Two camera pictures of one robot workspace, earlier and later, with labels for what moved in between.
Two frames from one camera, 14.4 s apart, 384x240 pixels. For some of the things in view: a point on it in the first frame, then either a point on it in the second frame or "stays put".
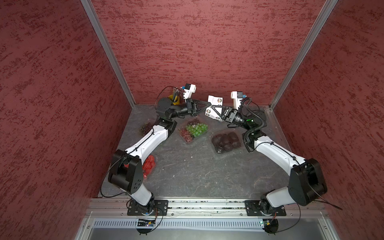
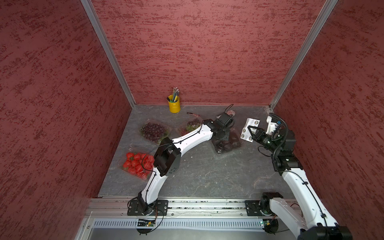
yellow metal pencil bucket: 176,102 stays put
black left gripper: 191,107 → 226,138
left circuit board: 145,222 stays put
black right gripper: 230,113 → 259,133
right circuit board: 271,225 stays put
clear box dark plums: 226,141 stays put
